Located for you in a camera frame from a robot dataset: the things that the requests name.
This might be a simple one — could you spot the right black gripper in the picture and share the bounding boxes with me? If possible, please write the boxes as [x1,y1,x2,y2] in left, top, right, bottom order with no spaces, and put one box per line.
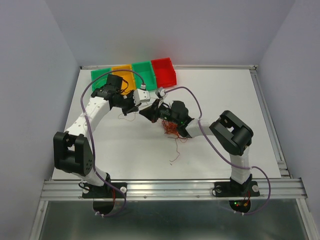
[139,98,180,125]

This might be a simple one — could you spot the orange wire bundle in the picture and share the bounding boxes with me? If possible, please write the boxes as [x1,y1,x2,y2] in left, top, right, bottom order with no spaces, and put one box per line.
[160,118,193,163]

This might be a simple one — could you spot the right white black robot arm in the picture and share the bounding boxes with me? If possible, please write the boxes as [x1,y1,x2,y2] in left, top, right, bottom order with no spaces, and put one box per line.
[139,99,260,198]

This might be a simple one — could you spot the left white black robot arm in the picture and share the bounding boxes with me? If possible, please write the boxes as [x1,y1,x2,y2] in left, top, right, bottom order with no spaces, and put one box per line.
[53,71,141,197]

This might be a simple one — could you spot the yellow bin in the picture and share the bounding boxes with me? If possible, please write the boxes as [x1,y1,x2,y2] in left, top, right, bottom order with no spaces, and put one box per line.
[111,64,137,95]

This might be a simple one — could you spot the green bin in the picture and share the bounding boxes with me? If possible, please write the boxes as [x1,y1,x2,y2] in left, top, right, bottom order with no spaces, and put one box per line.
[90,68,112,91]
[132,61,157,91]

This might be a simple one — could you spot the red bin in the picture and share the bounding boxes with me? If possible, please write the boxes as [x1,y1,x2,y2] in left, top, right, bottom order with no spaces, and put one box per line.
[151,57,177,88]

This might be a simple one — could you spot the leftmost green bin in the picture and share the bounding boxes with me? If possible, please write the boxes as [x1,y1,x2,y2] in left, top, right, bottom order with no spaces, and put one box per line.
[90,68,112,91]

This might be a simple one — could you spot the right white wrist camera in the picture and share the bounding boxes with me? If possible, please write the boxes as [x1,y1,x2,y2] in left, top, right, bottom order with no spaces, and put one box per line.
[155,87,167,101]

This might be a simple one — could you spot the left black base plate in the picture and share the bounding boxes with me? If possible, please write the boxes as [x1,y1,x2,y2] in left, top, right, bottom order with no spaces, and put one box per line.
[78,182,124,199]

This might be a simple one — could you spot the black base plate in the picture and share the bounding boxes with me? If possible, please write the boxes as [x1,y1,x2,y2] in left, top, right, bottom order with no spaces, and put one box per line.
[213,181,260,198]
[78,182,124,199]

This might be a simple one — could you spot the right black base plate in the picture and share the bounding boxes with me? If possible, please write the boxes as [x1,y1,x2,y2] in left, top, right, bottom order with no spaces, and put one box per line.
[213,181,260,198]

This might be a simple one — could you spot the aluminium front rail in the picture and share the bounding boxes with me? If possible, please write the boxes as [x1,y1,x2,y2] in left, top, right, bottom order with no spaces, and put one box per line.
[40,178,308,202]

